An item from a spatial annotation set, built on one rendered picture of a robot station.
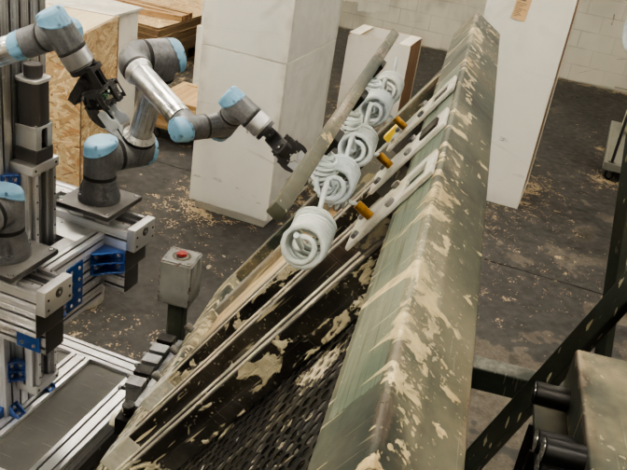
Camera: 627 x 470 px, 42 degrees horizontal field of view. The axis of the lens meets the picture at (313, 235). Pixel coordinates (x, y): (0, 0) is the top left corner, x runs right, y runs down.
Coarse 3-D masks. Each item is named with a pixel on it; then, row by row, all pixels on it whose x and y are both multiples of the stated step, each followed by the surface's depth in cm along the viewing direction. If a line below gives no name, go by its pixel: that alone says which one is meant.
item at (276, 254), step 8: (424, 120) 221; (384, 144) 231; (376, 152) 232; (384, 152) 228; (392, 152) 227; (376, 160) 229; (368, 168) 231; (376, 168) 230; (360, 176) 232; (368, 176) 232; (360, 184) 233; (328, 208) 239; (304, 232) 244; (280, 248) 248; (272, 256) 250; (264, 264) 252; (256, 272) 254; (248, 280) 256; (240, 288) 258; (232, 296) 260; (224, 304) 262
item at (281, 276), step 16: (384, 64) 164; (400, 128) 170; (416, 128) 167; (400, 144) 169; (368, 192) 175; (352, 208) 177; (336, 224) 180; (288, 272) 188; (272, 288) 191; (240, 304) 201; (256, 304) 194; (224, 320) 203; (240, 320) 197; (208, 336) 206; (224, 336) 200; (192, 352) 206; (208, 352) 203; (176, 368) 208; (192, 368) 206; (160, 384) 211; (176, 384) 210; (144, 400) 214
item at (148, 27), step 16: (144, 0) 837; (160, 0) 848; (176, 0) 859; (192, 0) 870; (144, 16) 778; (192, 16) 806; (144, 32) 752; (160, 32) 751; (176, 32) 780; (192, 32) 809
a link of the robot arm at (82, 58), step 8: (80, 48) 203; (88, 48) 199; (72, 56) 196; (80, 56) 197; (88, 56) 199; (64, 64) 199; (72, 64) 198; (80, 64) 198; (88, 64) 199; (72, 72) 200
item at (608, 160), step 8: (624, 120) 664; (616, 128) 771; (624, 128) 666; (608, 136) 745; (616, 136) 748; (624, 136) 751; (608, 144) 725; (616, 144) 727; (608, 152) 704; (616, 152) 676; (608, 160) 683; (616, 160) 686; (608, 168) 680; (616, 168) 678; (608, 176) 688
